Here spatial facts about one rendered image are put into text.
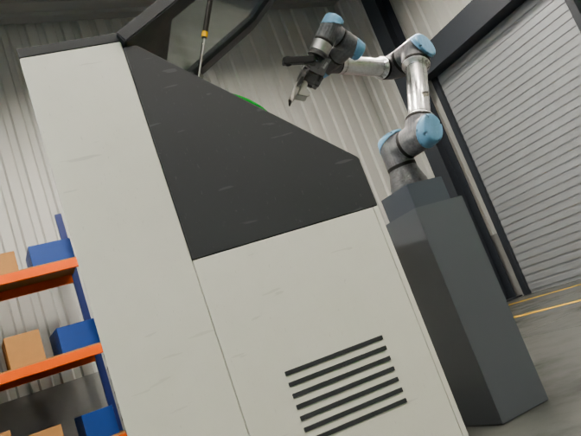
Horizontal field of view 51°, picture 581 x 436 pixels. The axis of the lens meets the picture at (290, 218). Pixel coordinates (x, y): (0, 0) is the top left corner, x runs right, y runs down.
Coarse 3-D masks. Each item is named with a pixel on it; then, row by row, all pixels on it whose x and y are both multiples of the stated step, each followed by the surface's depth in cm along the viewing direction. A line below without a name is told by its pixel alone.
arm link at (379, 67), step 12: (348, 60) 239; (360, 60) 244; (372, 60) 249; (384, 60) 254; (336, 72) 238; (348, 72) 242; (360, 72) 245; (372, 72) 250; (384, 72) 254; (396, 72) 256
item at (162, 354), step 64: (64, 64) 170; (64, 128) 165; (128, 128) 169; (64, 192) 160; (128, 192) 164; (128, 256) 159; (128, 320) 155; (192, 320) 159; (128, 384) 150; (192, 384) 154
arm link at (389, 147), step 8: (384, 136) 239; (392, 136) 238; (384, 144) 239; (392, 144) 236; (384, 152) 240; (392, 152) 237; (400, 152) 235; (384, 160) 241; (392, 160) 237; (400, 160) 236
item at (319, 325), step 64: (256, 256) 168; (320, 256) 173; (384, 256) 178; (256, 320) 163; (320, 320) 168; (384, 320) 172; (256, 384) 158; (320, 384) 162; (384, 384) 167; (448, 384) 172
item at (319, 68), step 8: (312, 48) 220; (320, 56) 220; (304, 64) 220; (312, 64) 220; (320, 64) 221; (328, 64) 221; (312, 72) 219; (320, 72) 219; (312, 80) 220; (320, 80) 220
